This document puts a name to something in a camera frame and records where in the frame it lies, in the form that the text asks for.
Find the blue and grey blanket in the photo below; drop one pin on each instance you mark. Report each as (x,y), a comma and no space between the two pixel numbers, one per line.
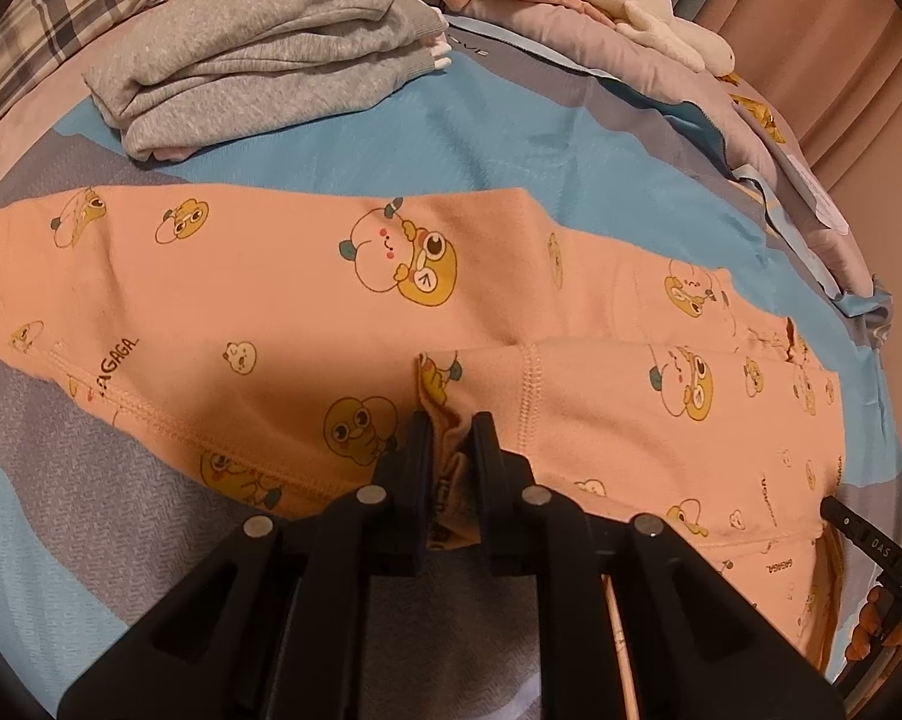
(496,135)

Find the yellow crinkled object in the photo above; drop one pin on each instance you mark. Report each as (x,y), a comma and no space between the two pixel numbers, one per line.
(758,112)

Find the pink duvet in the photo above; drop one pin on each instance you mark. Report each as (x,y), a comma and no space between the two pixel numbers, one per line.
(631,52)

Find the white care label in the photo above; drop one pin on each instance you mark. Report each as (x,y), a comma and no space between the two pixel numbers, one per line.
(818,195)

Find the folded grey sweatshirt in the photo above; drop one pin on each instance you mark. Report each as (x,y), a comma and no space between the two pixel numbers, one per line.
(271,45)

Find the pink curtain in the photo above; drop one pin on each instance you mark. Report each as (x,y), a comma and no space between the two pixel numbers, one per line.
(818,30)

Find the pink cartoon print garment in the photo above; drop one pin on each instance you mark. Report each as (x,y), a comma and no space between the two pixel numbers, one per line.
(271,300)

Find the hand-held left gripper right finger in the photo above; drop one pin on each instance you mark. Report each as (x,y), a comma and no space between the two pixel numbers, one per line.
(485,465)

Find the white ribbed cloth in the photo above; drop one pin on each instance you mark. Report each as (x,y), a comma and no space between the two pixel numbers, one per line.
(440,54)

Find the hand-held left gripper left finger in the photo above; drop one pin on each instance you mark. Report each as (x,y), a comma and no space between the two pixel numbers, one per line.
(421,465)

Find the pink bed sheet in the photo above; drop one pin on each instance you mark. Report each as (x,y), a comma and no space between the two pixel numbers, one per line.
(54,112)

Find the plaid pillow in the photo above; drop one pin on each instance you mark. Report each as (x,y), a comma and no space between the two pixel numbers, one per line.
(69,0)

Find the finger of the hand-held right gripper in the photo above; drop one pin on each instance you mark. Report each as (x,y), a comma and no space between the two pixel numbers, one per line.
(867,536)

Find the person's right hand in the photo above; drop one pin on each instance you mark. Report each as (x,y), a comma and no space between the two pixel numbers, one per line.
(867,619)

